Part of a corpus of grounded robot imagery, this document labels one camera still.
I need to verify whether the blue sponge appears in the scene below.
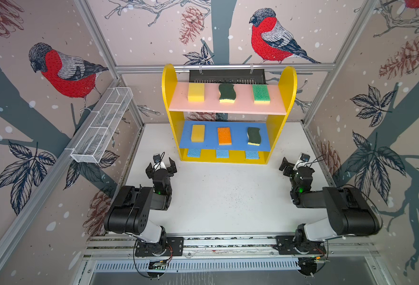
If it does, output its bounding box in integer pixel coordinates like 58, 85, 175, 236
245, 151, 260, 160
187, 148, 201, 158
216, 149, 230, 159

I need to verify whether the yellow orange-tinted sponge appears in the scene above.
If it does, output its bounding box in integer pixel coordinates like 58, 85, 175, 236
191, 124, 205, 143

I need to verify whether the dark green wavy sponge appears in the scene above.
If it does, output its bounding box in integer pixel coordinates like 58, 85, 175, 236
247, 127, 262, 146
218, 83, 236, 103

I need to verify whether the orange sponge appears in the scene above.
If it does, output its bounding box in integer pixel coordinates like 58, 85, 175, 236
217, 127, 232, 146

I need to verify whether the bright green sponge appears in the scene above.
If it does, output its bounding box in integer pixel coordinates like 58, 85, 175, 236
252, 84, 271, 104

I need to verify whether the plain yellow sponge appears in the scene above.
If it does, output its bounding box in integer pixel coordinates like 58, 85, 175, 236
188, 83, 205, 103

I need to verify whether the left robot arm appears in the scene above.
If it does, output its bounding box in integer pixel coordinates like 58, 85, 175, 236
104, 154, 177, 248

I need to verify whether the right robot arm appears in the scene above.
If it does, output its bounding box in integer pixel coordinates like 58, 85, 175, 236
279, 154, 381, 247

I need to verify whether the yellow shelf unit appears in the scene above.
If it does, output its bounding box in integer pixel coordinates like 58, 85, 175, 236
162, 64, 298, 165

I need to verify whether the black perforated metal tray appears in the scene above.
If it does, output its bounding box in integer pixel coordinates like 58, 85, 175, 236
189, 70, 266, 85

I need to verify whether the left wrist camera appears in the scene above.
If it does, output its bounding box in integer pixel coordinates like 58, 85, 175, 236
152, 152, 166, 171

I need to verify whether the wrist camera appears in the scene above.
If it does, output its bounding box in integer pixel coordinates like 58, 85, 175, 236
294, 153, 310, 170
152, 152, 166, 171

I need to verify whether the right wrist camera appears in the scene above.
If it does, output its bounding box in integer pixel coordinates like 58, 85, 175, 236
294, 153, 310, 170

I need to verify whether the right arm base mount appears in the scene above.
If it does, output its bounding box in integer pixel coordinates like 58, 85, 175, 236
272, 235, 327, 255

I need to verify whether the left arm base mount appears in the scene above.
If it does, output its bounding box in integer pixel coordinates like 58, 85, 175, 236
134, 237, 184, 257

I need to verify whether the white wire mesh basket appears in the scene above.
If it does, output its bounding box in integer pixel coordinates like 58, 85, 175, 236
71, 87, 133, 163

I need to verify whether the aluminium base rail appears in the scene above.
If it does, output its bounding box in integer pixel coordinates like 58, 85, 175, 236
82, 233, 380, 260

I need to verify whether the horizontal aluminium frame bar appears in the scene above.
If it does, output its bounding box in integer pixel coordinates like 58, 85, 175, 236
115, 63, 336, 74

